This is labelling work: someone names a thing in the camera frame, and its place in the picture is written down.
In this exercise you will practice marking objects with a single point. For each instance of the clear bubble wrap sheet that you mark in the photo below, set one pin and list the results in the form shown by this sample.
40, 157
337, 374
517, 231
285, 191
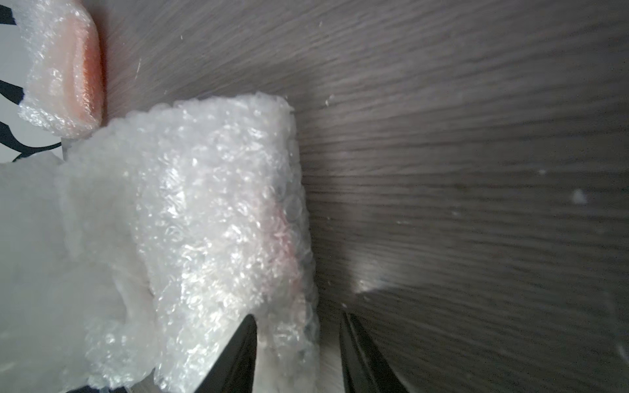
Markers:
141, 253

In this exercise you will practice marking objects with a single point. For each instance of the orange bubble wrapped plate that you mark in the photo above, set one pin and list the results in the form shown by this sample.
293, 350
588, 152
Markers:
64, 91

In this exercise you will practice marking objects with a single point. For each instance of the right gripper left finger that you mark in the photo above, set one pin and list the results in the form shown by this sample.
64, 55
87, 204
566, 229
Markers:
234, 370

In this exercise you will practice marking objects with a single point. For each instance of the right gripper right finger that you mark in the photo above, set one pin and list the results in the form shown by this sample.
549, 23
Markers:
364, 368

